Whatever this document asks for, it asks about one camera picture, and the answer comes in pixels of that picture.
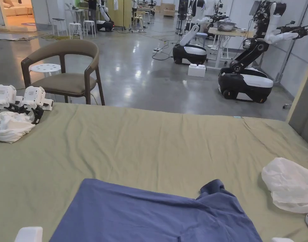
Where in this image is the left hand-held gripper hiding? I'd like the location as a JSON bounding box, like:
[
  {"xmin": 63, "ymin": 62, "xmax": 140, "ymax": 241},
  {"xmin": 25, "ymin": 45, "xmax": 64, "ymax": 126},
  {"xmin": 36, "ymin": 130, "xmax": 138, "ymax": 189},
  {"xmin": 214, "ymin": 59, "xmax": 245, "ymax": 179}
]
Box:
[{"xmin": 15, "ymin": 227, "xmax": 43, "ymax": 242}]

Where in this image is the white plastic bag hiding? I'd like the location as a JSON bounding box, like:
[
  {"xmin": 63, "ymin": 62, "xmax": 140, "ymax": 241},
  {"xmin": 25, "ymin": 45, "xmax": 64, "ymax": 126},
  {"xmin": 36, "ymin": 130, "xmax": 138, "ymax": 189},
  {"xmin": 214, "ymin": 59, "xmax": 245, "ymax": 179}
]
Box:
[{"xmin": 261, "ymin": 157, "xmax": 308, "ymax": 214}]

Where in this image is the white crumpled cloth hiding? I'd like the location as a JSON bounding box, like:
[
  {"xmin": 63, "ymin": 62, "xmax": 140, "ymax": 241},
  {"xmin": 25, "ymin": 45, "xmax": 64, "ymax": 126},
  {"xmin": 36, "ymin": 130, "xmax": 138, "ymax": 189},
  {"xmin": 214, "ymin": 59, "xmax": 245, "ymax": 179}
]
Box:
[{"xmin": 0, "ymin": 111, "xmax": 36, "ymax": 144}]

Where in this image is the blue shirt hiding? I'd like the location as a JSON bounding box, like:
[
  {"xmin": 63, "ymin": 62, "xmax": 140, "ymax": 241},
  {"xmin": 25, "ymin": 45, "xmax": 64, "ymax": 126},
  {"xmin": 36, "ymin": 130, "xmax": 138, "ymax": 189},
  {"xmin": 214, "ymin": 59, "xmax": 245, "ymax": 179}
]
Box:
[{"xmin": 48, "ymin": 178, "xmax": 263, "ymax": 242}]

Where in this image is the grey padded headboard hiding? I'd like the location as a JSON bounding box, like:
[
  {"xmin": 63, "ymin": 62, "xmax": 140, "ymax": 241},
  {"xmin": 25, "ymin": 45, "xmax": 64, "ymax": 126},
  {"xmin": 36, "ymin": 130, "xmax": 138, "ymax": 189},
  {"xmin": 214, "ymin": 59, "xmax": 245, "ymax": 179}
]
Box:
[{"xmin": 286, "ymin": 65, "xmax": 308, "ymax": 150}]

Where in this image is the spare hand-held gripper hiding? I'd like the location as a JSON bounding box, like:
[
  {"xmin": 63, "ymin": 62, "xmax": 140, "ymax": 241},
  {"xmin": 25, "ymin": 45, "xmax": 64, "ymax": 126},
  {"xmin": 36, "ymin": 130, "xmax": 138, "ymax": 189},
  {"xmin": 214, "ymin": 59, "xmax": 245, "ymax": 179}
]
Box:
[
  {"xmin": 0, "ymin": 85, "xmax": 23, "ymax": 118},
  {"xmin": 18, "ymin": 86, "xmax": 54, "ymax": 125}
]

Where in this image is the bed with pale green sheet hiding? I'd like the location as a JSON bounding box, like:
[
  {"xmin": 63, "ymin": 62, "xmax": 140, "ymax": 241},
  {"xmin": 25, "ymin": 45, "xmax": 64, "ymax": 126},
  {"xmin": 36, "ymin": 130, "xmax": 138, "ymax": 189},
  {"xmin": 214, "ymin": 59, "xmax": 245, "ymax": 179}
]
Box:
[{"xmin": 0, "ymin": 102, "xmax": 308, "ymax": 242}]

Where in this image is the brown wooden armchair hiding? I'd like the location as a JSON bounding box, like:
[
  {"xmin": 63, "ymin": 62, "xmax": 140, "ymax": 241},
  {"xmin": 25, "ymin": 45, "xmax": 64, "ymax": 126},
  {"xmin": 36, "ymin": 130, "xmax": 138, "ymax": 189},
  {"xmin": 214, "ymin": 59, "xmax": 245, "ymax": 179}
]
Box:
[{"xmin": 21, "ymin": 39, "xmax": 105, "ymax": 106}]

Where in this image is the white round stool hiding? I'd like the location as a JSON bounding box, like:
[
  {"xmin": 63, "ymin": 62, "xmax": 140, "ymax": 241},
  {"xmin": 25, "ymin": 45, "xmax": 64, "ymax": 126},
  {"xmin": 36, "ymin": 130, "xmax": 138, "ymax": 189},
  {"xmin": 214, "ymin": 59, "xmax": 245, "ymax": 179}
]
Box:
[
  {"xmin": 29, "ymin": 63, "xmax": 62, "ymax": 82},
  {"xmin": 83, "ymin": 20, "xmax": 97, "ymax": 38},
  {"xmin": 68, "ymin": 22, "xmax": 83, "ymax": 40},
  {"xmin": 51, "ymin": 18, "xmax": 69, "ymax": 37}
]

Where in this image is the white and black wheeled robot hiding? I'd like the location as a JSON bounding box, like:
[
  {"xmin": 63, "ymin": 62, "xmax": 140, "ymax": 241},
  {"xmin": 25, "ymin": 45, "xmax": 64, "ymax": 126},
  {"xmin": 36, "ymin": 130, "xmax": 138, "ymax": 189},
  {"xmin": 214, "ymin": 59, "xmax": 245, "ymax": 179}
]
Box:
[
  {"xmin": 218, "ymin": 0, "xmax": 308, "ymax": 104},
  {"xmin": 96, "ymin": 0, "xmax": 115, "ymax": 32},
  {"xmin": 172, "ymin": 0, "xmax": 229, "ymax": 65}
]

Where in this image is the white block carton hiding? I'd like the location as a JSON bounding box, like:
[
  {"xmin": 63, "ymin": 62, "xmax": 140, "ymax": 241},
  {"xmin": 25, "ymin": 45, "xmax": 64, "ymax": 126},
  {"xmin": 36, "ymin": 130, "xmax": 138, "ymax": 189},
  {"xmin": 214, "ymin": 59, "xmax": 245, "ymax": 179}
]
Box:
[{"xmin": 188, "ymin": 64, "xmax": 206, "ymax": 78}]

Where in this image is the table with metal bowl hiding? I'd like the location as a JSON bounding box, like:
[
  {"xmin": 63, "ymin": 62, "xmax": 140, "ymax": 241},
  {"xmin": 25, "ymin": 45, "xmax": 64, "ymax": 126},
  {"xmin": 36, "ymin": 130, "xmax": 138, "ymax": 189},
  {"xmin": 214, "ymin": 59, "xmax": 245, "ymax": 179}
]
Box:
[{"xmin": 208, "ymin": 21, "xmax": 255, "ymax": 70}]

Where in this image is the beige sofa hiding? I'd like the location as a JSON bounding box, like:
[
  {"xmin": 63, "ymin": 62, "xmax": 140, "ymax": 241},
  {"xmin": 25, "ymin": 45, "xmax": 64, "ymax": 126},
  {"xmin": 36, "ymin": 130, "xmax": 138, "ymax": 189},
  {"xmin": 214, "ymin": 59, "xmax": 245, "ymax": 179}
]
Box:
[{"xmin": 1, "ymin": 0, "xmax": 33, "ymax": 17}]

